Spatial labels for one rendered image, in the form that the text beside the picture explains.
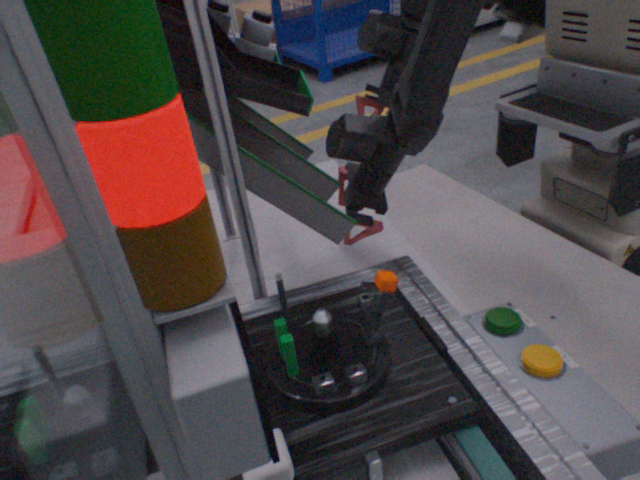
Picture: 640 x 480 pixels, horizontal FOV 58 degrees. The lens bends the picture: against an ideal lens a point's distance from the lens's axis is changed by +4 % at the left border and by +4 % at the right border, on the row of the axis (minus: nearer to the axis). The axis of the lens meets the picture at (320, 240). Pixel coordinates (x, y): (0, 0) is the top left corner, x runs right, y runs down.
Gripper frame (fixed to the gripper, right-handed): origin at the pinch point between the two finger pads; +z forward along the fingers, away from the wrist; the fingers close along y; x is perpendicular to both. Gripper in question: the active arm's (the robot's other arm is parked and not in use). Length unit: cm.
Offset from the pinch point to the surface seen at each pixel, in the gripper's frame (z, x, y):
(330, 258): 5.8, -1.1, 4.4
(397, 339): -15.1, -3.6, 34.4
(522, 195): 74, 140, -126
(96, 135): -48, -37, 50
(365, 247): 3.3, 5.1, 2.3
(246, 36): -22.4, -24.8, -10.5
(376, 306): -20.3, -8.7, 34.3
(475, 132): 94, 150, -206
